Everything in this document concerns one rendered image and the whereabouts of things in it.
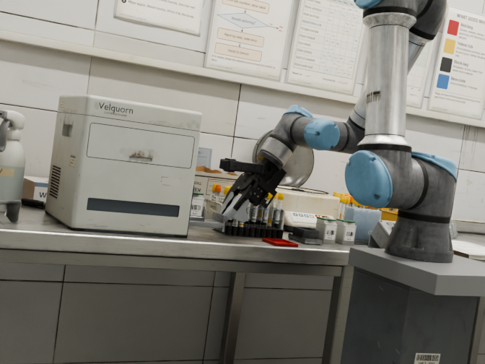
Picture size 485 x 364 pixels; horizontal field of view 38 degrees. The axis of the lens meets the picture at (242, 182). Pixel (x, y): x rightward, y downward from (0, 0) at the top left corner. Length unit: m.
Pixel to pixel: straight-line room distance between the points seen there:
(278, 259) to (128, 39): 0.90
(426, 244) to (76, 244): 0.76
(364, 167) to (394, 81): 0.19
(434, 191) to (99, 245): 0.74
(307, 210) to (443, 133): 0.96
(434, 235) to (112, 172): 0.72
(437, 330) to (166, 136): 0.74
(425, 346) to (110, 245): 0.71
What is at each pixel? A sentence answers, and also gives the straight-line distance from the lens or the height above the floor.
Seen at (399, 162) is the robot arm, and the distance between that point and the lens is 1.52.
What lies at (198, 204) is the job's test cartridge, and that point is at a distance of 1.72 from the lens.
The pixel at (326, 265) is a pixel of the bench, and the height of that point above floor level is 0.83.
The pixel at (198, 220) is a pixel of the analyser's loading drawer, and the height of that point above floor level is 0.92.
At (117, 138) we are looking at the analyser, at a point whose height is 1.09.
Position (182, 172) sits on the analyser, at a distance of 1.68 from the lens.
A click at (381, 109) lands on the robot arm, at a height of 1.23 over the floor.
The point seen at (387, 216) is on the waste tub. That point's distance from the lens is 2.17.
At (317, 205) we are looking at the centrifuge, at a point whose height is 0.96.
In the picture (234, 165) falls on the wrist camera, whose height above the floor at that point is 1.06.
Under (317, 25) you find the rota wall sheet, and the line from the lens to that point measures 2.59.
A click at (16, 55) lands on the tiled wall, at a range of 2.21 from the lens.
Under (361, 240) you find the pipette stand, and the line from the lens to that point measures 2.10.
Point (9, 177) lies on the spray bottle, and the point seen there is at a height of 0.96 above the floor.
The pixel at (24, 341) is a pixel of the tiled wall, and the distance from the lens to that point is 2.34.
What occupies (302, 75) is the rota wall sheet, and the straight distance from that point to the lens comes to 2.56.
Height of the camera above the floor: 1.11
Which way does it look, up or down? 3 degrees down
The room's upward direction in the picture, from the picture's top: 8 degrees clockwise
